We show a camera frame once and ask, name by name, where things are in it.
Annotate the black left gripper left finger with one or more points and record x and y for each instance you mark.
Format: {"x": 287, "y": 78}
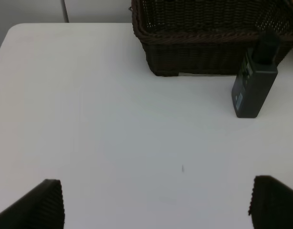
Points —
{"x": 40, "y": 208}

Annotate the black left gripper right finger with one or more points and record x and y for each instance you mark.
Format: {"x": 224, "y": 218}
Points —
{"x": 271, "y": 205}

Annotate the dark green pump bottle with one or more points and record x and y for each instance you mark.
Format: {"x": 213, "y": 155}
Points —
{"x": 256, "y": 76}

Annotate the dark brown wicker basket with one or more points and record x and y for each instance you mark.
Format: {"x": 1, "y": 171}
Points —
{"x": 207, "y": 36}

